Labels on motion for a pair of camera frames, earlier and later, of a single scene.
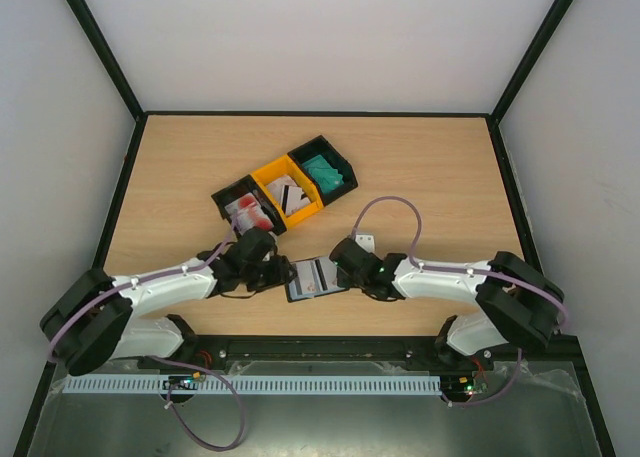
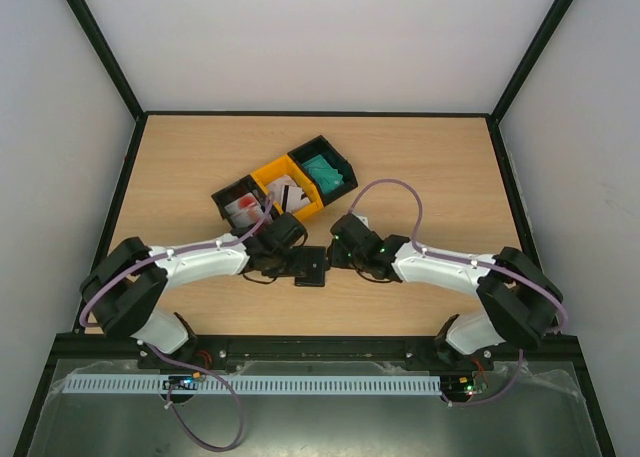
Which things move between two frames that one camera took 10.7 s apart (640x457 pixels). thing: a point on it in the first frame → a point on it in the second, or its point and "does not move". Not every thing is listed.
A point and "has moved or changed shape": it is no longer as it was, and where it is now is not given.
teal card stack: x=327 y=176 does not move
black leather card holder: x=314 y=277 has moved or changed shape
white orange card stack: x=288 y=193 does not move
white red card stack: x=248 y=214 does not move
